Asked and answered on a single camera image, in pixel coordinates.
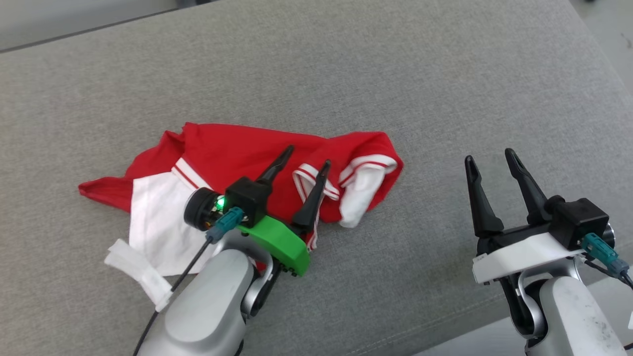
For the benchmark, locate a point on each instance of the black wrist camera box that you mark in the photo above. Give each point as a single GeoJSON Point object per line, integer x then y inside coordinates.
{"type": "Point", "coordinates": [576, 220]}
{"type": "Point", "coordinates": [247, 198]}

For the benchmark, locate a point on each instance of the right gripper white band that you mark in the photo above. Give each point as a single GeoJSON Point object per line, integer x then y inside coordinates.
{"type": "Point", "coordinates": [519, 254]}

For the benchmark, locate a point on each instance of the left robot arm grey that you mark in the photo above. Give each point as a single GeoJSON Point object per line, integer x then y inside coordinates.
{"type": "Point", "coordinates": [207, 306]}

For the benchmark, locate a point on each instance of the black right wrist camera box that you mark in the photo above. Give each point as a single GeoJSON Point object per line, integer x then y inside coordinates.
{"type": "Point", "coordinates": [576, 220]}

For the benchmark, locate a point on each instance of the red and white basketball jersey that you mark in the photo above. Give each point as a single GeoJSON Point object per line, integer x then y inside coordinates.
{"type": "Point", "coordinates": [232, 153]}

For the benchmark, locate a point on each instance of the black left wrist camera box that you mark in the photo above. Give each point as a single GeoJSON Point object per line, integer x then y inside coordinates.
{"type": "Point", "coordinates": [247, 198]}

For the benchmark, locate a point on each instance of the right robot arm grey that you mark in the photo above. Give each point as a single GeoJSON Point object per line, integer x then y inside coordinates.
{"type": "Point", "coordinates": [573, 316]}

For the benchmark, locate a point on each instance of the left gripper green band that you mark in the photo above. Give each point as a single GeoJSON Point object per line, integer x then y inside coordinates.
{"type": "Point", "coordinates": [277, 242]}

